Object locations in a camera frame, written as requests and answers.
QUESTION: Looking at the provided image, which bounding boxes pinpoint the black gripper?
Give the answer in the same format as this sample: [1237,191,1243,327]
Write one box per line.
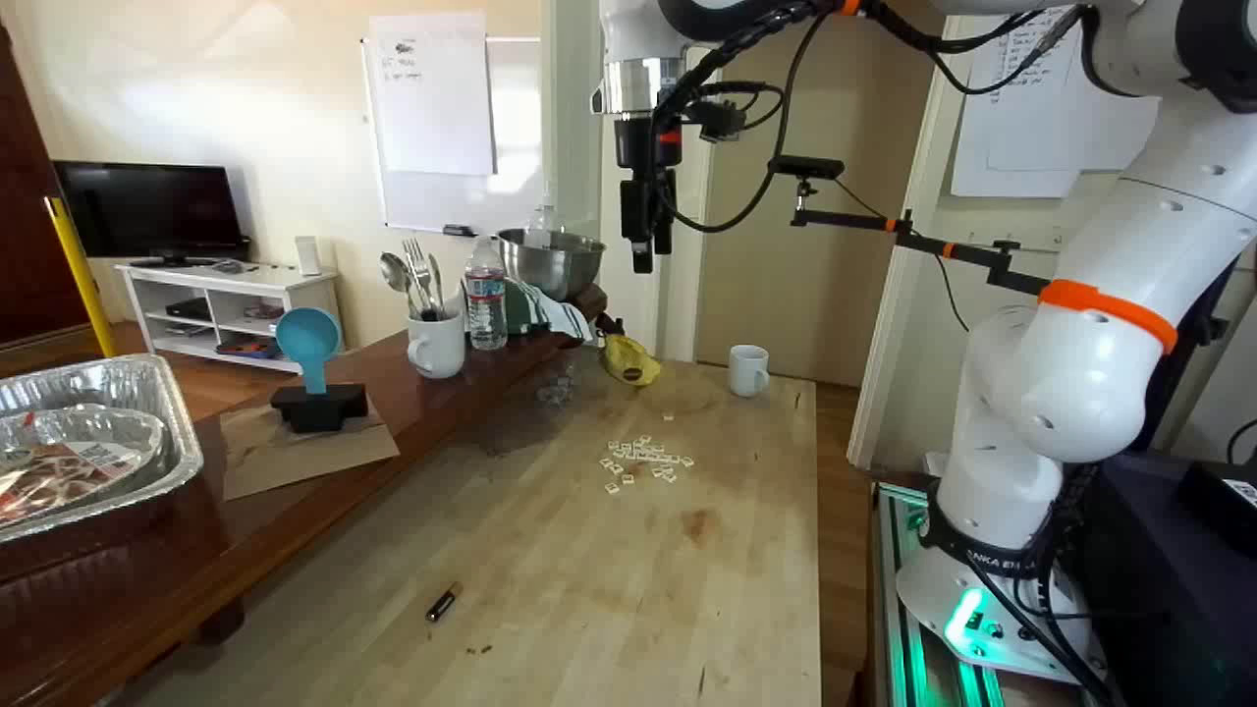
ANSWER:
[615,114,685,276]

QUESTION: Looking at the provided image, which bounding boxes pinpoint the stainless steel bowl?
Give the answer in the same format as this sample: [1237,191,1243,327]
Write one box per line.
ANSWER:
[518,231,609,304]

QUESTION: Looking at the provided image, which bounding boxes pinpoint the clear pump bottle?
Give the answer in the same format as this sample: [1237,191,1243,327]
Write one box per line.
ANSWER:
[526,200,564,252]

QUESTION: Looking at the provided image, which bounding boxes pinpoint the green striped towel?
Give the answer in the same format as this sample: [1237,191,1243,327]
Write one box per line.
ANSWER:
[506,278,609,351]

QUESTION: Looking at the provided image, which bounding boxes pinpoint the yellow banana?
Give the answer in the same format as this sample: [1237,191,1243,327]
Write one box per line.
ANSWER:
[603,330,668,393]

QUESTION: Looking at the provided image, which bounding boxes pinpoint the white whiteboard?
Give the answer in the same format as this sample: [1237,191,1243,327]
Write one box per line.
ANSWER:
[359,11,548,237]

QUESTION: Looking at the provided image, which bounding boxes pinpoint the small white ceramic mug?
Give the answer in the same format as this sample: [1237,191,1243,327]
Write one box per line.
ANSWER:
[726,342,778,402]

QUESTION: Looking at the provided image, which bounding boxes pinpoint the clear plastic wrap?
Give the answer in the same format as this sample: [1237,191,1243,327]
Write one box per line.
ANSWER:
[526,351,609,414]

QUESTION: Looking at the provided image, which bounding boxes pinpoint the clear plastic water bottle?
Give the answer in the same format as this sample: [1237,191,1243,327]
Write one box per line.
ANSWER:
[460,237,510,352]

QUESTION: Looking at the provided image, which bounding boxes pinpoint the black articulated clamp rod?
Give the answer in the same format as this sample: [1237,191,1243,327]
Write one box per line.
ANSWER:
[785,174,1070,300]

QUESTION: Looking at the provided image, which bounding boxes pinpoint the silver metal utensil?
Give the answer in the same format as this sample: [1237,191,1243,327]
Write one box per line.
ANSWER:
[410,237,450,317]

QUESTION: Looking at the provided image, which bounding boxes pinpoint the white paper sheet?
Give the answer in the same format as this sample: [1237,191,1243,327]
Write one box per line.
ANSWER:
[371,11,499,179]

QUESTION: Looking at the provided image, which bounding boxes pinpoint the white ceramic utensil mug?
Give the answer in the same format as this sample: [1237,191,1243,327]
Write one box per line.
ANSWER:
[404,306,471,385]

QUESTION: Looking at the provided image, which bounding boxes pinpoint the silver metal spoon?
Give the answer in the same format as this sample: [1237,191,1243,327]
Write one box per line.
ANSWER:
[378,246,424,324]

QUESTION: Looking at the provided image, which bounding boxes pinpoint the blue plastic scoop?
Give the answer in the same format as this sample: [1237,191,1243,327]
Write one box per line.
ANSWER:
[270,306,345,402]

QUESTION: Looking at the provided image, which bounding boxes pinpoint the black block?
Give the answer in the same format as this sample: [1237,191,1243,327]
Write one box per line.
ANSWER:
[268,380,372,435]

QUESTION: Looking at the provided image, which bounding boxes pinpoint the white television shelf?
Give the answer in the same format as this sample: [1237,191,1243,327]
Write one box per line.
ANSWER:
[117,258,345,376]

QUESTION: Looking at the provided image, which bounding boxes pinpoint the brown cardboard sheet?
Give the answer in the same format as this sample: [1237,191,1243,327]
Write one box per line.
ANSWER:
[211,397,404,507]

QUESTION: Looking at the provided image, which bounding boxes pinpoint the black marker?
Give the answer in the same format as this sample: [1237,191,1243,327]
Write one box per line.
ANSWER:
[420,584,463,630]

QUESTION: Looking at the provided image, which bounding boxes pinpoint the black flat television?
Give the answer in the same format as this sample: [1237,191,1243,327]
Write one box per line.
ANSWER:
[53,159,257,266]

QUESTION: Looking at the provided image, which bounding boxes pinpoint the aluminium foil tray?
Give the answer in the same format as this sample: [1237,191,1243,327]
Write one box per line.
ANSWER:
[0,351,210,545]

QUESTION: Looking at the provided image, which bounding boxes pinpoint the yellow stick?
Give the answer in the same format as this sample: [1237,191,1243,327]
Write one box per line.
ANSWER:
[41,191,117,360]

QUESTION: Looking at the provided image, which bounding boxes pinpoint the dark brown wooden cabinet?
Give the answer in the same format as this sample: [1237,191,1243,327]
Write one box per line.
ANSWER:
[0,22,96,346]

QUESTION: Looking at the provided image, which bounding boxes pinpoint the dark brown wooden table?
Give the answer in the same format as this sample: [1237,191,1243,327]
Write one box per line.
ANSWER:
[0,289,615,707]

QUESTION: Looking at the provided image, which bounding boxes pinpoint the black device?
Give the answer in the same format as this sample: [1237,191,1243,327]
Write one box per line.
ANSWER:
[1175,456,1257,553]

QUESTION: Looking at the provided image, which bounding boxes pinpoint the crumpled plastic wrapper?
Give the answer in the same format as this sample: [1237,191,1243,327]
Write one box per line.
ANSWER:
[0,403,170,526]

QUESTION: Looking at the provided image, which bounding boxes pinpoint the black control box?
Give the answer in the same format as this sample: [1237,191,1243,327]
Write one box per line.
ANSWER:
[1086,443,1257,707]

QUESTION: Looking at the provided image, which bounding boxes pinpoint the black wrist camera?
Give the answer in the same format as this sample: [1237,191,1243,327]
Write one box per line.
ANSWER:
[685,98,752,140]

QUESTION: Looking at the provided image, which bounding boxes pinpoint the black clamp-mounted camera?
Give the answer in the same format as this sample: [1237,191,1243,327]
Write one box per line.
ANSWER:
[767,155,850,190]

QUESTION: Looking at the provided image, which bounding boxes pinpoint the white wall paper sheets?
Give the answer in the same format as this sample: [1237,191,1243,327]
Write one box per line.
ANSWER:
[946,11,1163,204]

